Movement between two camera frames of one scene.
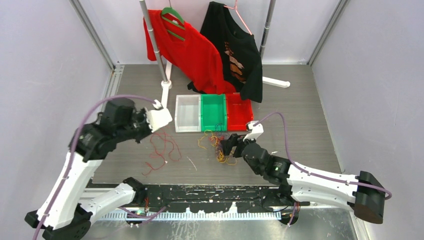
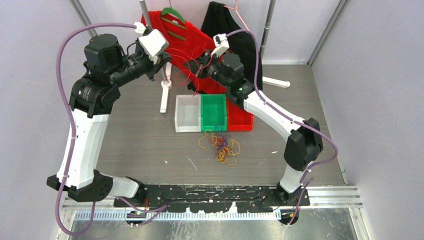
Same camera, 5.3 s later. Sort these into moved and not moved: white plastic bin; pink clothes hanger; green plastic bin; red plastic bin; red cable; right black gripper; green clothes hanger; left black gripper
Moved: left black gripper; red cable; right black gripper
Not moved: green clothes hanger; green plastic bin; white plastic bin; red plastic bin; pink clothes hanger
